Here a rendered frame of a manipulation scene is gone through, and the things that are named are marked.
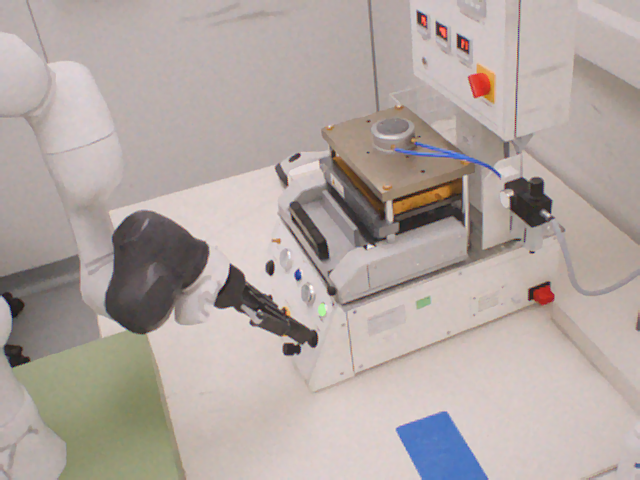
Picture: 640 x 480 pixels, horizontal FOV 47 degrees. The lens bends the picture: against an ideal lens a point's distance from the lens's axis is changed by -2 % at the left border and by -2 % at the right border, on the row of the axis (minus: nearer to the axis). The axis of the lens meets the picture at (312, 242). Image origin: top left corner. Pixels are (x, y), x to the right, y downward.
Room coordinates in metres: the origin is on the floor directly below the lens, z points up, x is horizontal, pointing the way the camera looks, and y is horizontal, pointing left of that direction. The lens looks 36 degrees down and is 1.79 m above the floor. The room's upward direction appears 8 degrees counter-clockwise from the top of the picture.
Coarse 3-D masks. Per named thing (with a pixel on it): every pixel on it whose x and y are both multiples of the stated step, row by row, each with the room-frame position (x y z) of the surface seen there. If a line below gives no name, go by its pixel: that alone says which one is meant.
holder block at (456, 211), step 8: (456, 208) 1.13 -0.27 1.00; (416, 216) 1.12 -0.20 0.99; (424, 216) 1.12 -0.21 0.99; (440, 216) 1.11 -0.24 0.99; (448, 216) 1.11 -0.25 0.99; (456, 216) 1.12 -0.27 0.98; (408, 224) 1.10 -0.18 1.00; (416, 224) 1.10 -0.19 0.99; (424, 224) 1.10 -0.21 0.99; (400, 232) 1.09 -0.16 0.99; (376, 240) 1.10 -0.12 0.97
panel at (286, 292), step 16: (272, 240) 1.24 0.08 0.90; (288, 240) 1.22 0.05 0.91; (272, 256) 1.25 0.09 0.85; (304, 256) 1.14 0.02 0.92; (272, 272) 1.22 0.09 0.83; (288, 272) 1.17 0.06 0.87; (304, 272) 1.12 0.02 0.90; (272, 288) 1.21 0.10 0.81; (288, 288) 1.15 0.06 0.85; (320, 288) 1.05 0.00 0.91; (288, 304) 1.13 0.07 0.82; (304, 304) 1.08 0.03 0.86; (336, 304) 0.99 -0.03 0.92; (304, 320) 1.06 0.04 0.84; (320, 320) 1.02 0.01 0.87; (320, 336) 1.00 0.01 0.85; (304, 352) 1.02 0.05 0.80; (304, 368) 1.00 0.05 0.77
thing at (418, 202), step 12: (336, 156) 1.27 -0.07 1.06; (348, 168) 1.22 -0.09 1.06; (360, 180) 1.17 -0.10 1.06; (456, 180) 1.12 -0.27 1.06; (360, 192) 1.14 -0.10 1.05; (372, 192) 1.12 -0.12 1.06; (420, 192) 1.10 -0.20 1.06; (432, 192) 1.10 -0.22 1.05; (444, 192) 1.11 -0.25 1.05; (456, 192) 1.12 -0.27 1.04; (372, 204) 1.09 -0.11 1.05; (396, 204) 1.08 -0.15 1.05; (408, 204) 1.09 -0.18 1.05; (420, 204) 1.09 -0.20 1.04; (432, 204) 1.10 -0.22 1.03; (444, 204) 1.11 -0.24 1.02; (384, 216) 1.07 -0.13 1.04; (396, 216) 1.08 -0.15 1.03; (408, 216) 1.09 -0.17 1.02
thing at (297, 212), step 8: (296, 208) 1.18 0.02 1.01; (296, 216) 1.17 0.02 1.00; (304, 216) 1.15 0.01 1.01; (304, 224) 1.13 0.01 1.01; (312, 224) 1.12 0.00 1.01; (312, 232) 1.10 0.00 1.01; (320, 232) 1.10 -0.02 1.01; (312, 240) 1.09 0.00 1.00; (320, 240) 1.07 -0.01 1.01; (320, 248) 1.07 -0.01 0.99; (320, 256) 1.07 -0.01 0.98; (328, 256) 1.07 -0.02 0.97
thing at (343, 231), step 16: (304, 208) 1.24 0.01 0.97; (320, 208) 1.23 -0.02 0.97; (336, 208) 1.16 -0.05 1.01; (320, 224) 1.18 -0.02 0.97; (336, 224) 1.17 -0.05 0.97; (352, 224) 1.10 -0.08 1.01; (304, 240) 1.14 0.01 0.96; (336, 240) 1.12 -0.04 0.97; (352, 240) 1.09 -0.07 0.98; (368, 240) 1.10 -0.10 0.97; (336, 256) 1.07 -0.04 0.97
